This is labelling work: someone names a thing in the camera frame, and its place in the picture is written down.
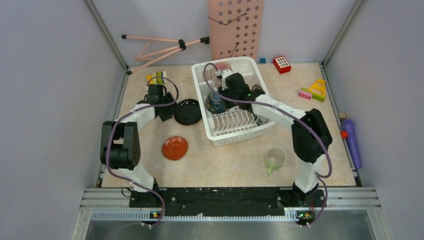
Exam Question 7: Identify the pink tripod stand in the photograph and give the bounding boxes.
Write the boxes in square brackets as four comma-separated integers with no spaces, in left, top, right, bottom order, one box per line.
[121,34,210,76]

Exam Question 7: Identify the red toy block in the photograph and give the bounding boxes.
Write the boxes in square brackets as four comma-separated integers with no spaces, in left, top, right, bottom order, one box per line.
[272,55,292,74]

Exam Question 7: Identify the blue floral bowl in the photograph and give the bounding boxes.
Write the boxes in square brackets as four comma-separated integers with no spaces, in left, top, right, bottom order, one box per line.
[205,92,226,114]

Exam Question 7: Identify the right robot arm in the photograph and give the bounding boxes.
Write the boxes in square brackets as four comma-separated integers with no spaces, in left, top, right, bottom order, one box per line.
[215,69,333,206]

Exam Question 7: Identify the black plate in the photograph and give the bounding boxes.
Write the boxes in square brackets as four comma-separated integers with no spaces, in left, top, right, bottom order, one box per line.
[173,98,202,126]

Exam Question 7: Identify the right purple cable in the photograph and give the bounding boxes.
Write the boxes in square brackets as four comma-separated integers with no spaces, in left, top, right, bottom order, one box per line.
[202,62,333,228]

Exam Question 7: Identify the pink toy brick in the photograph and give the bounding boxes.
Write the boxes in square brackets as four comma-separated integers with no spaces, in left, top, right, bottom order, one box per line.
[298,90,313,100]

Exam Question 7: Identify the pink perforated board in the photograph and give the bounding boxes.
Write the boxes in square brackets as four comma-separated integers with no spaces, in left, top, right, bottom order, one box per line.
[207,0,265,60]

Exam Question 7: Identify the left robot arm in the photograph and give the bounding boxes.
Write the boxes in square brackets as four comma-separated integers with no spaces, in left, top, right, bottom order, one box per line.
[99,84,180,207]

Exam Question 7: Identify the pink ghost mug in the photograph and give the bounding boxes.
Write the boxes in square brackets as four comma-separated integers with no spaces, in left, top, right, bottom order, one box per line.
[215,61,232,84]

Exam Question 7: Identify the green mug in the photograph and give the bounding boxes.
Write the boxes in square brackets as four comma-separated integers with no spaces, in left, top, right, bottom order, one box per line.
[264,147,288,176]

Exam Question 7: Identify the striped toy block stack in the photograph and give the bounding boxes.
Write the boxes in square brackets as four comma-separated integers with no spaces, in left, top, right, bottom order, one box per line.
[146,71,167,85]

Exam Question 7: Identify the orange saucer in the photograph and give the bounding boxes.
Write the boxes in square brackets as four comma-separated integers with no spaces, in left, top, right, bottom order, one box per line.
[161,136,189,161]

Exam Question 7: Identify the white plastic dish rack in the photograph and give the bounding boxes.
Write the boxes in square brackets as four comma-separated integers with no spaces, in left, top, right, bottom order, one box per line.
[191,56,275,146]

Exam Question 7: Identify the yellow green toy triangle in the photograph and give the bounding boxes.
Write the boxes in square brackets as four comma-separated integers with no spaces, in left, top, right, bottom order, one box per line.
[301,79,326,102]

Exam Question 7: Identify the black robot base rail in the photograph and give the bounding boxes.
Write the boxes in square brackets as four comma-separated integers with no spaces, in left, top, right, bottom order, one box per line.
[129,187,326,223]

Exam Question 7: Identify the orange white mug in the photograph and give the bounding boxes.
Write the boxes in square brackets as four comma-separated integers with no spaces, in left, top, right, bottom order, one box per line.
[251,84,265,94]

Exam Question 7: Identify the small wooden block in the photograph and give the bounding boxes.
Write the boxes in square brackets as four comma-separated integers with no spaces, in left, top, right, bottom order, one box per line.
[338,112,347,121]

